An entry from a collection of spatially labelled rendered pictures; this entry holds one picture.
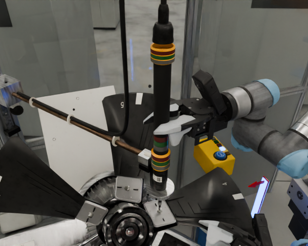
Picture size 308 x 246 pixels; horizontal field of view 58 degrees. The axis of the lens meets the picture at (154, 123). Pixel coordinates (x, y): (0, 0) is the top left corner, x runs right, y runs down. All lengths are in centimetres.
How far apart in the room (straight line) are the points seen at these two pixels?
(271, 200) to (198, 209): 177
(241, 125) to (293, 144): 13
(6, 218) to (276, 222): 194
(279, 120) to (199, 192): 129
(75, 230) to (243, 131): 54
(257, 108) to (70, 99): 59
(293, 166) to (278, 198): 188
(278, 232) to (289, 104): 95
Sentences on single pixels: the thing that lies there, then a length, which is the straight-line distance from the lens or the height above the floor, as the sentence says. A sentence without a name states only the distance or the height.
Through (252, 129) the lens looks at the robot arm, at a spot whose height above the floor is 139.
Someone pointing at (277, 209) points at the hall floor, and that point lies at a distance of 249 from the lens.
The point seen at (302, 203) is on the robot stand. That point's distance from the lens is 125.
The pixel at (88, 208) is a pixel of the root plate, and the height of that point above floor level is 125.
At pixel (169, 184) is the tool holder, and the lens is 70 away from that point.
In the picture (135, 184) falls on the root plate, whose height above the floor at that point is 127.
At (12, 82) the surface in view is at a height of 141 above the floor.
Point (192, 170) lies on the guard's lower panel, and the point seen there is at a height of 52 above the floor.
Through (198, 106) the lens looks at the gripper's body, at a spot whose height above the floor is 149.
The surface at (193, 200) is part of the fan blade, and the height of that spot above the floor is 119.
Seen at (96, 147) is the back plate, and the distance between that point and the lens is 96.
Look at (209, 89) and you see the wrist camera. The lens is 58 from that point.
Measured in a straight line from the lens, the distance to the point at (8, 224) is 91.
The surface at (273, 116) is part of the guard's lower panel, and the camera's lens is 197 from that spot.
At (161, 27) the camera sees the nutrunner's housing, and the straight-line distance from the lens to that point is 47.
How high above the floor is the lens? 181
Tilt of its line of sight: 35 degrees down
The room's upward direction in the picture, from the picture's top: straight up
